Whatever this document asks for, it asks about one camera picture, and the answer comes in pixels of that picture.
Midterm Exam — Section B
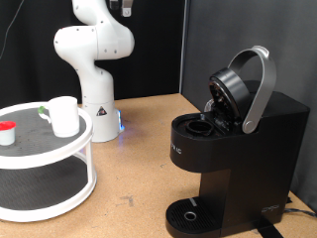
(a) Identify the white coffee pod red lid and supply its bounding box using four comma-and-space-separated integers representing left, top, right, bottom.
0, 120, 18, 147

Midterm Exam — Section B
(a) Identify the black Keurig coffee machine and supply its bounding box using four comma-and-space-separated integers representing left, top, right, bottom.
164, 45, 311, 238

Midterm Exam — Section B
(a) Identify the black backdrop curtain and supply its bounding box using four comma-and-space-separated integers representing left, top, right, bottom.
0, 0, 186, 109

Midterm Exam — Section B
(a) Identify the grey partition panel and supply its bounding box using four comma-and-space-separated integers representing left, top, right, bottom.
179, 0, 317, 212

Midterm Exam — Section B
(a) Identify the white mug with green tape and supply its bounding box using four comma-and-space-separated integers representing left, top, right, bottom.
37, 95, 81, 139

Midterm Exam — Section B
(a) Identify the white two-tier turntable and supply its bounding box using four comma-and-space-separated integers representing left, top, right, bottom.
0, 100, 98, 223

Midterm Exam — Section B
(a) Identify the black tape strip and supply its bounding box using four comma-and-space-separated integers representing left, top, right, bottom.
252, 216, 285, 238

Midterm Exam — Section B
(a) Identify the braided machine power cable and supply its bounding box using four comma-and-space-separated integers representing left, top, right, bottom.
283, 196, 317, 219

